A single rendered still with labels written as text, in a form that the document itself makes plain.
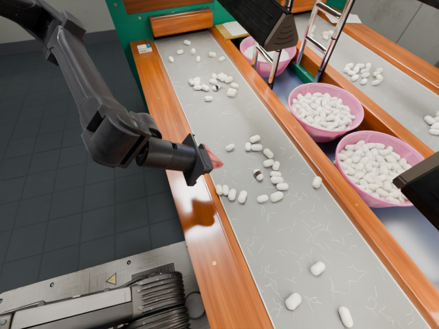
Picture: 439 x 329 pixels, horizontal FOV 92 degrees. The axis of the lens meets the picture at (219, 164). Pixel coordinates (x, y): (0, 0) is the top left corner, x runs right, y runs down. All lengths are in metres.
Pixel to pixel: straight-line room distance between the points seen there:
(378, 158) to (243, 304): 0.60
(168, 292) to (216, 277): 0.10
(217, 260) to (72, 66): 0.49
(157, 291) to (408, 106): 1.05
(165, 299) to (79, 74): 0.46
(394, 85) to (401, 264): 0.76
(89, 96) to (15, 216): 1.52
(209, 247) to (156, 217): 0.92
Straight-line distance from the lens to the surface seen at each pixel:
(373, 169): 0.82
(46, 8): 0.70
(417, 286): 0.68
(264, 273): 0.56
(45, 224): 1.73
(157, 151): 0.39
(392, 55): 1.36
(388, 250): 0.67
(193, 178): 0.44
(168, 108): 0.82
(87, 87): 0.45
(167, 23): 1.22
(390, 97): 1.12
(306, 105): 0.91
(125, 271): 0.88
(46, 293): 0.99
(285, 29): 0.54
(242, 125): 0.78
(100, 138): 0.36
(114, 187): 1.63
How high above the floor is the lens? 1.29
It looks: 56 degrees down
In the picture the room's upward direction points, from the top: straight up
